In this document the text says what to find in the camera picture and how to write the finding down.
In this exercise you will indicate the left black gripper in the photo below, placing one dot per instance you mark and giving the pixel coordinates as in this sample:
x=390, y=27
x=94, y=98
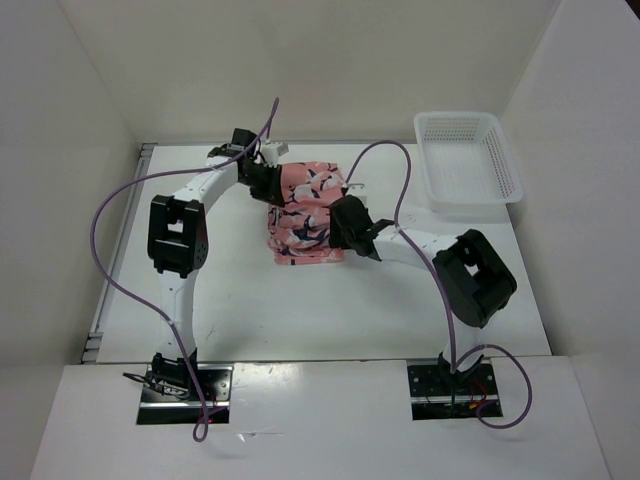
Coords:
x=272, y=193

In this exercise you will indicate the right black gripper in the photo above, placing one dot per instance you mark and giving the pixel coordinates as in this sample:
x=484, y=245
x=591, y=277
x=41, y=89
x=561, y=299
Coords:
x=336, y=238

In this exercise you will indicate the pink shark print shorts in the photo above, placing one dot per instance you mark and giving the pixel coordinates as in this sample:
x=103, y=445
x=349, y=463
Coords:
x=299, y=231

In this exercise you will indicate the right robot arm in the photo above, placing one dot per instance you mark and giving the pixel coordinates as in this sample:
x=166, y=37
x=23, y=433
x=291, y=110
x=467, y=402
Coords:
x=471, y=277

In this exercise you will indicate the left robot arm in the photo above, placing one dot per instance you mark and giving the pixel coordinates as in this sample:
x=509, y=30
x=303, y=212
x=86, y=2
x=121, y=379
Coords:
x=178, y=242

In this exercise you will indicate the white plastic basket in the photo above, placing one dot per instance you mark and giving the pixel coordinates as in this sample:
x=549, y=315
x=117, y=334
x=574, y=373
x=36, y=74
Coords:
x=467, y=161

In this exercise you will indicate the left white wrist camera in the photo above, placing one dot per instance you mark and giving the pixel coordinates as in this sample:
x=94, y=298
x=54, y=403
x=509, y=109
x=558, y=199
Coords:
x=271, y=152

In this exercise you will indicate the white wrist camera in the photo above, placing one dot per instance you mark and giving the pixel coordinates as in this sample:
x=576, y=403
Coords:
x=355, y=189
x=271, y=152

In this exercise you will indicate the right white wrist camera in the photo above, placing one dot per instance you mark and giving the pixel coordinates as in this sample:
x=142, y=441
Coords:
x=355, y=189

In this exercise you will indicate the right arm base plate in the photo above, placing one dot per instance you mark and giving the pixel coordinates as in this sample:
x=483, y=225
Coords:
x=433, y=397

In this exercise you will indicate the aluminium table edge rail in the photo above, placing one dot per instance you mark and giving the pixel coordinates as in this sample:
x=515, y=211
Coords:
x=97, y=329

